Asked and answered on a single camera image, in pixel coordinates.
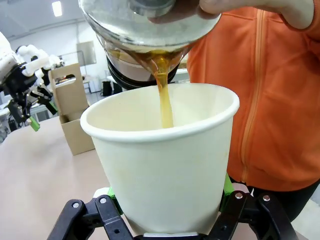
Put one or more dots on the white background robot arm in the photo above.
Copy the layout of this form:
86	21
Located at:
37	56

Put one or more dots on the amber drink liquid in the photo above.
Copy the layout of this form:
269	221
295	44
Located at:
165	100

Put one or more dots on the glass coffee carafe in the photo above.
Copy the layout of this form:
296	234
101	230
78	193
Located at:
140	27

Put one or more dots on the ceiling light panel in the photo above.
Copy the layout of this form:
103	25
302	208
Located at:
56	8

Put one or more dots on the person in orange jacket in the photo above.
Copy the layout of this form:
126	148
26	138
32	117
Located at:
280	100

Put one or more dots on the brown cardboard cup carrier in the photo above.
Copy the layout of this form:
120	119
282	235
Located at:
70	100

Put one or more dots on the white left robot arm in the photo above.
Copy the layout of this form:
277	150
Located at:
5	55

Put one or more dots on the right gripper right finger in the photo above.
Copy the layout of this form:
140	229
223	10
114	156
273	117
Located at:
250	220

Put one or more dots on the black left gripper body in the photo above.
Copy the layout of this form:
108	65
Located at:
17	80

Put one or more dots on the person's left forearm orange sleeve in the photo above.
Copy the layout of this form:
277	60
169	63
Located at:
315	31

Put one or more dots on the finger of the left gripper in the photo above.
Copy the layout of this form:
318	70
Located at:
46	96
27	115

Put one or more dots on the grey background board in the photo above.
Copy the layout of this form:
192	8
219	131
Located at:
86	53

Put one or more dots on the person's left hand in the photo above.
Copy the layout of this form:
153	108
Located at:
287	12

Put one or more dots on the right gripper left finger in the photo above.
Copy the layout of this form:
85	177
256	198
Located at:
100	220

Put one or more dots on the white paper cup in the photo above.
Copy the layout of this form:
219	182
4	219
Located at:
165	175

